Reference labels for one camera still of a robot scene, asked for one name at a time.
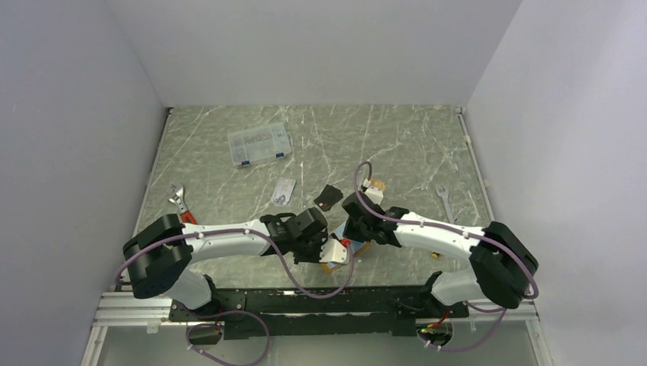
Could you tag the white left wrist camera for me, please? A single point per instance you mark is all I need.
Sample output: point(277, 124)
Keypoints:
point(336, 251)

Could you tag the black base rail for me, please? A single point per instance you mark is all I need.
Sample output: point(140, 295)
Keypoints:
point(395, 310)

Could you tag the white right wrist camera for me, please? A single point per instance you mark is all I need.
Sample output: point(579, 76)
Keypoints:
point(374, 195)

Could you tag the silver open-end wrench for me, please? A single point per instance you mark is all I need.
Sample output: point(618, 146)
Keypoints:
point(443, 193)

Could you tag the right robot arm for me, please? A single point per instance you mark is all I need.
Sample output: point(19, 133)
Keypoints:
point(498, 266)

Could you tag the red-handled adjustable wrench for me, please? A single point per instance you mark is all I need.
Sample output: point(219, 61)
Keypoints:
point(177, 197)

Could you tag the small orange card sleeve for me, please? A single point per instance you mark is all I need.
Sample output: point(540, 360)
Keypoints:
point(377, 184)

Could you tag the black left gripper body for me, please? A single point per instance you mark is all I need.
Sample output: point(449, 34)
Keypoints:
point(309, 250)

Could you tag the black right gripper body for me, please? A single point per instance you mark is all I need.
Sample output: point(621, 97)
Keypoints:
point(358, 231)

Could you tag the silver VIP card bottom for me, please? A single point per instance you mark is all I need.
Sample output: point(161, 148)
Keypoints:
point(284, 189)

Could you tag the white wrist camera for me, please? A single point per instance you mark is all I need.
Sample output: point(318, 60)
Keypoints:
point(374, 195)
point(336, 251)

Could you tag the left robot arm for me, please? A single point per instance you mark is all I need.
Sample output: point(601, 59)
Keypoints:
point(157, 259)

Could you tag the clear plastic organizer box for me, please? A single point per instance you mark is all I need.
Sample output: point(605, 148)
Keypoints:
point(259, 145)

